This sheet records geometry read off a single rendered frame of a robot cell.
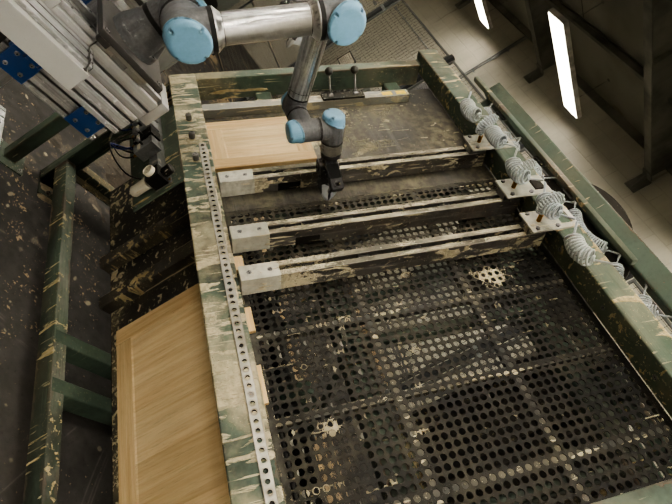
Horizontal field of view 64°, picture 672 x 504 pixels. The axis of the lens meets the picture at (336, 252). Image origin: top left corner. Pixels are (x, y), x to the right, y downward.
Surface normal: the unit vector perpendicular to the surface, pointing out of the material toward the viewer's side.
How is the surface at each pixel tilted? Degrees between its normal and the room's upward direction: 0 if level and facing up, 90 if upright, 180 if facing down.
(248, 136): 57
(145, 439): 90
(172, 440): 90
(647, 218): 90
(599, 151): 90
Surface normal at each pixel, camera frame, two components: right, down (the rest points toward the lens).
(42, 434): -0.44, -0.49
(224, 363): 0.08, -0.68
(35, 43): 0.28, 0.73
